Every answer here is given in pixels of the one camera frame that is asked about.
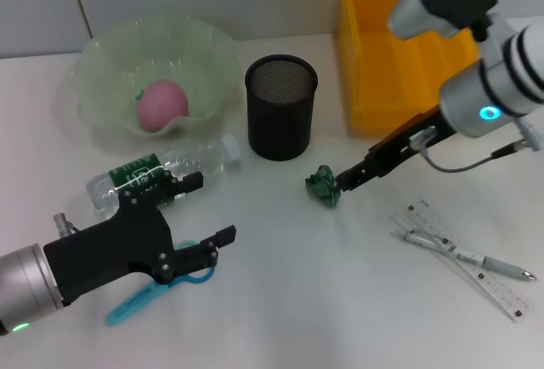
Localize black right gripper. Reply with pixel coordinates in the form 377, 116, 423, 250
335, 103, 458, 194

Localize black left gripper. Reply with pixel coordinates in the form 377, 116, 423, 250
43, 167, 238, 307

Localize small green toy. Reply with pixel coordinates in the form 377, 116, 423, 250
304, 164, 341, 209

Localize clear green-label water bottle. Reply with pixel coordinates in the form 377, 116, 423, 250
86, 133, 243, 217

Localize blue teal capped scissors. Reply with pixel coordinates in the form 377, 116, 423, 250
105, 239, 218, 327

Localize pink peach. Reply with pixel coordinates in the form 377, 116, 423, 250
135, 79, 189, 133

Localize black mesh trash can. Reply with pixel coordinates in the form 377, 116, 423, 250
244, 54, 319, 162

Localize white grey ballpoint pen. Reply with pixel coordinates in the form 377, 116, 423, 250
397, 228, 537, 283

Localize clear plastic ruler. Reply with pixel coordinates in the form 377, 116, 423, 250
389, 198, 533, 324

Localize pale green wavy fruit plate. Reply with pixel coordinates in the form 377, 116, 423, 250
70, 14, 240, 137

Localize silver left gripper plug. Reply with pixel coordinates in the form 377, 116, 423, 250
53, 212, 82, 239

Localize yellow plastic storage bin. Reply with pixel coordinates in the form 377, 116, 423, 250
338, 0, 481, 130

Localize grey right arm cable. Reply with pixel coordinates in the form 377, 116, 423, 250
410, 116, 544, 174

